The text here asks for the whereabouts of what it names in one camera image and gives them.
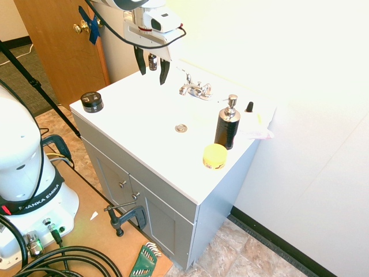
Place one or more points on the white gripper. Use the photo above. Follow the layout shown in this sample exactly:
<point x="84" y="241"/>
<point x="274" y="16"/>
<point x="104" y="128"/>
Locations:
<point x="150" y="37"/>

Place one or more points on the small dark brown bottle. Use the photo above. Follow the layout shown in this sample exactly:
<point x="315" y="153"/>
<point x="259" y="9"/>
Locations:
<point x="152" y="62"/>

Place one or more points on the white vanity sink top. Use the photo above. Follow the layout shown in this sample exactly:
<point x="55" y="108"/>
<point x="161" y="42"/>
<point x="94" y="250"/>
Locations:
<point x="161" y="127"/>

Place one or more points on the chrome sink drain stopper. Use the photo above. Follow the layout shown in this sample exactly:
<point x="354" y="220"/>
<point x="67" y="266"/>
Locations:
<point x="180" y="127"/>

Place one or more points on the black round jar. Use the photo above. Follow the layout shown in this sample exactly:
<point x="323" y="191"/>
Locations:
<point x="92" y="101"/>

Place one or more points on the blue tape on door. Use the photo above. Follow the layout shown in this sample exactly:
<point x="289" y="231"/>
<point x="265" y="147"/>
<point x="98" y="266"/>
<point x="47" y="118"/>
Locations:
<point x="92" y="26"/>

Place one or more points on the brass door knob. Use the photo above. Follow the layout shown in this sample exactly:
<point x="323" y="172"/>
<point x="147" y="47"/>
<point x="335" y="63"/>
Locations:
<point x="81" y="27"/>

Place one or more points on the wooden door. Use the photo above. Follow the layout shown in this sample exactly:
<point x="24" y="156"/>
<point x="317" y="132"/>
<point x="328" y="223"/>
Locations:
<point x="63" y="49"/>

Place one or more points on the black soap pump dispenser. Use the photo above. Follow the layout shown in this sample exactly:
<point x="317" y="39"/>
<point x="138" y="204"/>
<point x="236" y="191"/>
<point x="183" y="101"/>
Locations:
<point x="227" y="124"/>

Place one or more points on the small black-capped white bottle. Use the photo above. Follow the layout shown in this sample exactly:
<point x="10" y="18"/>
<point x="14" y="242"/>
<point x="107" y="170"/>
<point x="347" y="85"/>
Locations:
<point x="249" y="107"/>

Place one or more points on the yellow round jar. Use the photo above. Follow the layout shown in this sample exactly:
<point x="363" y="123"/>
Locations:
<point x="214" y="156"/>

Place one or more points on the black tripod leg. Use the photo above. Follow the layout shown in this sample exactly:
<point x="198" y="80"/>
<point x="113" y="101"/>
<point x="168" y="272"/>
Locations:
<point x="34" y="83"/>

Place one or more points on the round metal cabinet knob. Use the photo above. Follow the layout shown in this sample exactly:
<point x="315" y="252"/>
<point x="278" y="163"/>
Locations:
<point x="123" y="183"/>
<point x="135" y="196"/>

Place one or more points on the crumpled white pink cloth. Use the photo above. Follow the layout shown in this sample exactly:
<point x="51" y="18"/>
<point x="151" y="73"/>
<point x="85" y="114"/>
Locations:
<point x="256" y="131"/>

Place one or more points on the grey vanity cabinet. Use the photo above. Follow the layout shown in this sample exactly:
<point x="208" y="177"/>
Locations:
<point x="150" y="207"/>

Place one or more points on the black C-clamp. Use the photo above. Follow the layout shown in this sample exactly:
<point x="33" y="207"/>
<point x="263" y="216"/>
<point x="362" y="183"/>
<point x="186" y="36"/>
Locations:
<point x="127" y="216"/>

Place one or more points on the brown mounting board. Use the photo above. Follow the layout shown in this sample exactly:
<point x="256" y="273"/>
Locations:
<point x="98" y="219"/>

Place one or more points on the green hex key set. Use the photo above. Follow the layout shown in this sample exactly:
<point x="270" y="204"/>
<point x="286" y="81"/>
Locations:
<point x="145" y="259"/>

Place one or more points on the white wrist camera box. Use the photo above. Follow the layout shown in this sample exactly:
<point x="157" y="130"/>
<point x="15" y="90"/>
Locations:
<point x="162" y="20"/>

